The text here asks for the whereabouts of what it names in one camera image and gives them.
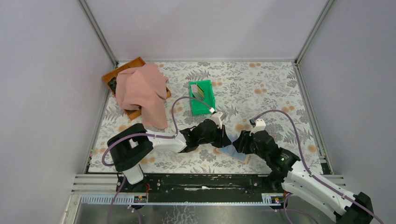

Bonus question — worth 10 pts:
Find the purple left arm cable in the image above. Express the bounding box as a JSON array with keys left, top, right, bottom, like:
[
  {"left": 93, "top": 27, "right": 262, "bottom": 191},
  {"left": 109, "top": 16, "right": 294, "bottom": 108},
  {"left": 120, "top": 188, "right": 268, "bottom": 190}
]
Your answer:
[{"left": 102, "top": 96, "right": 216, "bottom": 167}]

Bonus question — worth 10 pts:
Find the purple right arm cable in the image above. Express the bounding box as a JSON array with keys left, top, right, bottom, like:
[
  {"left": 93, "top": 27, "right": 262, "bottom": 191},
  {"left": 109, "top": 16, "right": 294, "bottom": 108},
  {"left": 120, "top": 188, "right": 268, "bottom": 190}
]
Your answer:
[{"left": 249, "top": 109, "right": 385, "bottom": 224}]

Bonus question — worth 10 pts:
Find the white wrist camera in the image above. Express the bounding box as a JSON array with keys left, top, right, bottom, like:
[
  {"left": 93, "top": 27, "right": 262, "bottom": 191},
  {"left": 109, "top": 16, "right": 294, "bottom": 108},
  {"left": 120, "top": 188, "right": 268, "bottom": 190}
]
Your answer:
[
  {"left": 249, "top": 118, "right": 266, "bottom": 135},
  {"left": 210, "top": 111, "right": 226, "bottom": 129}
]

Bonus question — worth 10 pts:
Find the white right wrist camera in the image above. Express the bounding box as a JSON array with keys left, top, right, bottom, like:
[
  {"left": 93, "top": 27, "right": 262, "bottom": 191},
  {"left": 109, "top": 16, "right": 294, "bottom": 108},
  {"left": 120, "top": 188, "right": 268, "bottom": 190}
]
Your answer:
[{"left": 249, "top": 118, "right": 266, "bottom": 135}]

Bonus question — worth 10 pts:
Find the green plastic bin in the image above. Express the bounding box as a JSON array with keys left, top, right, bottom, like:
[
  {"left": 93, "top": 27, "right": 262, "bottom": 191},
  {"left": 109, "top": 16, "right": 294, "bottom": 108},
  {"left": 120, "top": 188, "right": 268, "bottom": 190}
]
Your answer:
[{"left": 189, "top": 80, "right": 216, "bottom": 116}]

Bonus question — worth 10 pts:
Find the beige card holder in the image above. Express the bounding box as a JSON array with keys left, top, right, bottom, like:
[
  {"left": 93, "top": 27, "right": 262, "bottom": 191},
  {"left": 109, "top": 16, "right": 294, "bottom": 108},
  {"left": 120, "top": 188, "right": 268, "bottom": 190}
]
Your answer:
[{"left": 215, "top": 144, "right": 250, "bottom": 164}]

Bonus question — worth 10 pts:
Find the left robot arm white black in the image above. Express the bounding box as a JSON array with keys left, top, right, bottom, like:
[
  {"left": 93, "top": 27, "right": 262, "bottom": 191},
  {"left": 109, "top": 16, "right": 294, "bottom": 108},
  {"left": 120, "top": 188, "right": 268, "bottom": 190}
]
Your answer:
[{"left": 107, "top": 119, "right": 232, "bottom": 185}]

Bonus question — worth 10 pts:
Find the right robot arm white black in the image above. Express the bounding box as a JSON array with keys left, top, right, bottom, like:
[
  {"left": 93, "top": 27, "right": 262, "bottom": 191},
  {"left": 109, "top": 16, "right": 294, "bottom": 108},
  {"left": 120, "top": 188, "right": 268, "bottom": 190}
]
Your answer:
[{"left": 232, "top": 131, "right": 373, "bottom": 224}]

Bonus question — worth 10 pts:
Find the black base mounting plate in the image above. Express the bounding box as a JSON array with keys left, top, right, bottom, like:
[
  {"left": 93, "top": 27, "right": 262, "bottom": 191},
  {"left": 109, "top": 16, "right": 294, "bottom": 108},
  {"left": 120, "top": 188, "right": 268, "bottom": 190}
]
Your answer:
[{"left": 116, "top": 174, "right": 286, "bottom": 199}]

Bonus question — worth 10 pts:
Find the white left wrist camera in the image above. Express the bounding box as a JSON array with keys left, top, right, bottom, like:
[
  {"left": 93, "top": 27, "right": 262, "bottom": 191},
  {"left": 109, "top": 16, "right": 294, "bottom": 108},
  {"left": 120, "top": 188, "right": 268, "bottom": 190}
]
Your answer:
[{"left": 210, "top": 111, "right": 226, "bottom": 129}]

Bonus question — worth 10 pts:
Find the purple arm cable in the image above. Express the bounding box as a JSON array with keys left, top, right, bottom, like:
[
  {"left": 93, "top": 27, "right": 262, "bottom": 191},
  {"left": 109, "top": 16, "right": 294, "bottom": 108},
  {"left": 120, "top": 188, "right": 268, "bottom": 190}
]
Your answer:
[
  {"left": 102, "top": 96, "right": 216, "bottom": 167},
  {"left": 249, "top": 109, "right": 385, "bottom": 224}
]

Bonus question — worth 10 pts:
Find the brown wooden tray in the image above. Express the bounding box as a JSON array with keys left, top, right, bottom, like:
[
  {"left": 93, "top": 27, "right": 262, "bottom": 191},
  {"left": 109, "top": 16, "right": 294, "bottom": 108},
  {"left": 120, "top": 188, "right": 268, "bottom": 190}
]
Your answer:
[{"left": 102, "top": 57, "right": 171, "bottom": 120}]

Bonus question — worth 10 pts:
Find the pink cloth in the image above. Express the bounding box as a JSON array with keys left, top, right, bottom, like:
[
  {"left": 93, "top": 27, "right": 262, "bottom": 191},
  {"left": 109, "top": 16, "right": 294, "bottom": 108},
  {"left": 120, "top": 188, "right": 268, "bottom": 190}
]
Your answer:
[{"left": 115, "top": 63, "right": 168, "bottom": 130}]

